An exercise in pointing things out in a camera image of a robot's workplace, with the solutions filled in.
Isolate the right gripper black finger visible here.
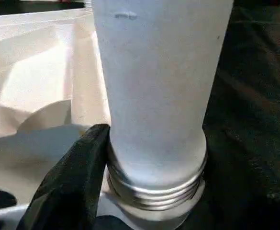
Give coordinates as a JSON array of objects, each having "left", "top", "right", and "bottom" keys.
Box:
[{"left": 16, "top": 124, "right": 112, "bottom": 230}]

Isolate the white plastic table top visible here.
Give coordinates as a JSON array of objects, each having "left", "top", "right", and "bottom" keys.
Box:
[{"left": 0, "top": 7, "right": 207, "bottom": 230}]

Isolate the white plastic table leg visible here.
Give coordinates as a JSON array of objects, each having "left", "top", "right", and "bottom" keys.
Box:
[{"left": 91, "top": 0, "right": 235, "bottom": 211}]

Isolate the black work mat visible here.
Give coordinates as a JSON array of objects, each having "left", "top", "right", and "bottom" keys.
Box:
[{"left": 178, "top": 5, "right": 280, "bottom": 230}]

